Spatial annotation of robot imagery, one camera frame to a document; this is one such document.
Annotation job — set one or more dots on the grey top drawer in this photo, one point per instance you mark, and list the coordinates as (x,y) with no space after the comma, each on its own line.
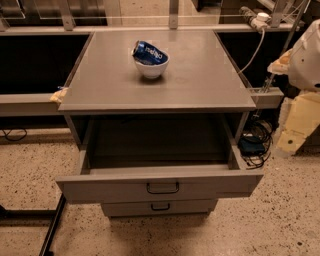
(153,158)

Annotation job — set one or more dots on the grey drawer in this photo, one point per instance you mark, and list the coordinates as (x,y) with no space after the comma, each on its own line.
(153,158)
(158,208)

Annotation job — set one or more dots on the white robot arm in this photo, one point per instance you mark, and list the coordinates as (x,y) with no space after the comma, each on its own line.
(299,117)

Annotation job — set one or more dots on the grey drawer cabinet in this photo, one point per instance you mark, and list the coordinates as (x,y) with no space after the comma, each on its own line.
(198,80)

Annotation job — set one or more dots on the grey bottom drawer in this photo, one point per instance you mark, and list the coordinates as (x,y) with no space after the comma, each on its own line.
(158,208)

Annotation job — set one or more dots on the white ceramic bowl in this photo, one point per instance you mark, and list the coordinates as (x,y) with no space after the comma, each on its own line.
(152,71)

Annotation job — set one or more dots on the crushed blue soda can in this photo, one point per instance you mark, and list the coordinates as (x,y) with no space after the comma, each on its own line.
(148,54)

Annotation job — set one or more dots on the yellow tape scrap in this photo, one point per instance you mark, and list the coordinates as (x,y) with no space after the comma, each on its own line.
(59,95)

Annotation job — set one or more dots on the white power strip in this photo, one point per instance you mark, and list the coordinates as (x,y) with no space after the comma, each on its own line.
(257,21)

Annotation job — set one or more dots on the grey metal rail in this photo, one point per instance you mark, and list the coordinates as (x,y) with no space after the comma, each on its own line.
(22,105)

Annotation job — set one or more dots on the black metal floor frame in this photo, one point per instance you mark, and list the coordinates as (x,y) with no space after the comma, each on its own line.
(50,218)

